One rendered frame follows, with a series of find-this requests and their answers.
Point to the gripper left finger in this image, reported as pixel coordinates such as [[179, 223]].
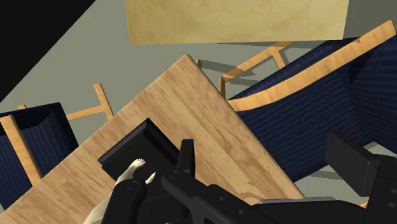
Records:
[[198, 195]]

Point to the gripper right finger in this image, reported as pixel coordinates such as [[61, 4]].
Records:
[[353, 161]]

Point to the white human figure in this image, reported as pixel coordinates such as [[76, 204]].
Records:
[[134, 169]]

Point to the black rectangular tray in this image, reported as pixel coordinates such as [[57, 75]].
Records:
[[130, 152]]

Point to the light wooden table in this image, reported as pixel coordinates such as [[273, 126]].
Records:
[[186, 102]]

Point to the tan rectangular panel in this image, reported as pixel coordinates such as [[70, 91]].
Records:
[[235, 20]]

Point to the blue chair with wooden frame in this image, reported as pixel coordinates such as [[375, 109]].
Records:
[[294, 130], [46, 136]]

